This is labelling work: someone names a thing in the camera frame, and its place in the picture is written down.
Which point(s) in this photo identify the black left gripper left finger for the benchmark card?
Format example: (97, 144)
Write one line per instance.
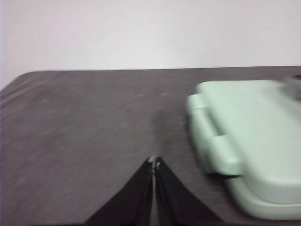
(131, 204)

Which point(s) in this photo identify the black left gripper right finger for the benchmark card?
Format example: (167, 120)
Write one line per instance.
(178, 204)

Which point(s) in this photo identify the mint green appliance base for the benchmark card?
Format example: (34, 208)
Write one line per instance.
(258, 208)

